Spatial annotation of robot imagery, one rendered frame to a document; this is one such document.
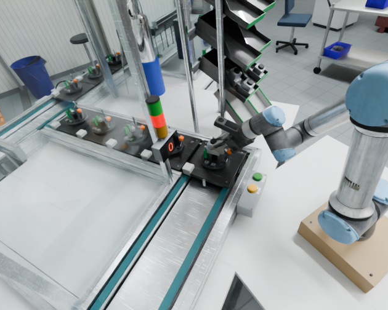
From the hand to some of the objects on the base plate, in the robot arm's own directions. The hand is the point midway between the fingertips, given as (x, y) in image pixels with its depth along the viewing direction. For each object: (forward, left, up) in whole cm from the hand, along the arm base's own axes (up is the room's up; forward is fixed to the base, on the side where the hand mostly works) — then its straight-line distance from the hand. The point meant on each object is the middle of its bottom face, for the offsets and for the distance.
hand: (212, 143), depth 111 cm
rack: (+26, -28, -22) cm, 44 cm away
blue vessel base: (+97, -19, -25) cm, 102 cm away
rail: (-28, +16, -22) cm, 39 cm away
